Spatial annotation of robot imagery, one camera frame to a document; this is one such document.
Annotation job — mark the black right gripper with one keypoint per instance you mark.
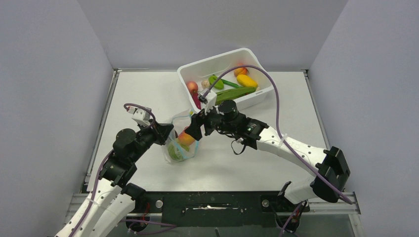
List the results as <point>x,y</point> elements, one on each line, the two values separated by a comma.
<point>199,119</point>

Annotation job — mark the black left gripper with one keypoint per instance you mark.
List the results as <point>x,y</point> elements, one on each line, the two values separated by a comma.
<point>161,132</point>

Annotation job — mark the orange peach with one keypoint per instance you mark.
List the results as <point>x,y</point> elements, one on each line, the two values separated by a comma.
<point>240,71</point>
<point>185,139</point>

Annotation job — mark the clear zip top bag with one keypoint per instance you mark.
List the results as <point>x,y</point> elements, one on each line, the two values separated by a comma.
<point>180,121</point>

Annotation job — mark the green cabbage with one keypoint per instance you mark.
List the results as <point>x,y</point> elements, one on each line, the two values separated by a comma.
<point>175,153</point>

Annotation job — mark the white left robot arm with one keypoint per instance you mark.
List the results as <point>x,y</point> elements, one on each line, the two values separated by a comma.
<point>113,196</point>

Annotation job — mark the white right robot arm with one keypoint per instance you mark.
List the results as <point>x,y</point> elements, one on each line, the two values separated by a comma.
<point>328,169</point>

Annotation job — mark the beige garlic bulb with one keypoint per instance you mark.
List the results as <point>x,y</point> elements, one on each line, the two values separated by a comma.
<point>205,84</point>

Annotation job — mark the green leafy vegetable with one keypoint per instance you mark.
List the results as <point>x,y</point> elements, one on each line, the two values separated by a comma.
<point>233,93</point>

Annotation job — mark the green bell pepper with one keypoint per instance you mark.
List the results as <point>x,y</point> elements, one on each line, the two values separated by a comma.
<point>217,84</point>

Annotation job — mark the green chili pepper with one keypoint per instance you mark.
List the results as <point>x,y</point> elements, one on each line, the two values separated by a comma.
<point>231,84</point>

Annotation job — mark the white plastic bin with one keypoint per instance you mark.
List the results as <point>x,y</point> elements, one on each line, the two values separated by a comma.
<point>201,70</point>

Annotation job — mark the yellow mango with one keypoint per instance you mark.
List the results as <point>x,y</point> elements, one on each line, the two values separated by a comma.
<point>246,81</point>

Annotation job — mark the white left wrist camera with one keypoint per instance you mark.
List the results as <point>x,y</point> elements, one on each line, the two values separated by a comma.
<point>141,117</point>

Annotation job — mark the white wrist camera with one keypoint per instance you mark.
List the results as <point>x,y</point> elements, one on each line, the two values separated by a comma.
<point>141,117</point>
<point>207,98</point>

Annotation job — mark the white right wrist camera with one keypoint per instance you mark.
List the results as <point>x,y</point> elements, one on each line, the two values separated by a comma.
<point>207,98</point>

